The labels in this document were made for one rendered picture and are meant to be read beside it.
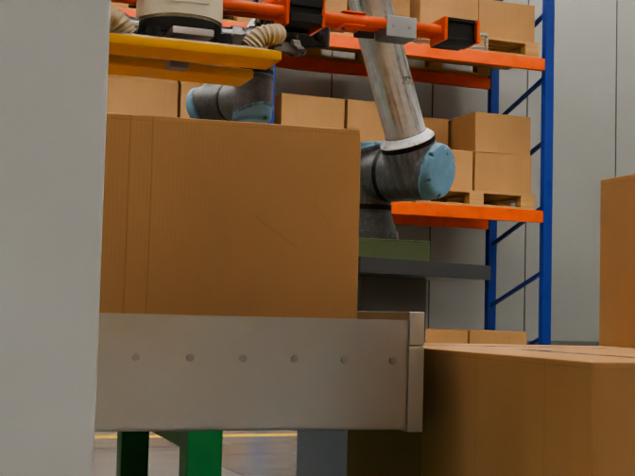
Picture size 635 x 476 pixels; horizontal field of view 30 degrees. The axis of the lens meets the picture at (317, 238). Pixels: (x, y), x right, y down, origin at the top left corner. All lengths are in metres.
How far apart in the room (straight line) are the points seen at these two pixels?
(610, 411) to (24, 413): 0.89
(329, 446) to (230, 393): 1.27
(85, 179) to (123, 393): 0.81
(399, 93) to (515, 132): 7.90
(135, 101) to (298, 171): 7.56
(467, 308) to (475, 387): 10.05
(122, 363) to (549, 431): 0.68
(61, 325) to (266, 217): 1.03
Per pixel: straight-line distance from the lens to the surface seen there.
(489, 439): 2.01
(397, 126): 3.14
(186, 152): 2.15
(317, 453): 3.28
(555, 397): 1.82
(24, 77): 1.20
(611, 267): 2.88
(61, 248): 1.18
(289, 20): 2.44
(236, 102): 2.73
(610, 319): 2.88
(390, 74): 3.11
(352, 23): 2.48
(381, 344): 2.07
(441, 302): 11.97
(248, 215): 2.15
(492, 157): 10.85
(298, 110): 10.10
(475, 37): 2.58
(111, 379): 1.95
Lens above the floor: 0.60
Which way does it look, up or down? 4 degrees up
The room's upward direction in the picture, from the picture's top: 1 degrees clockwise
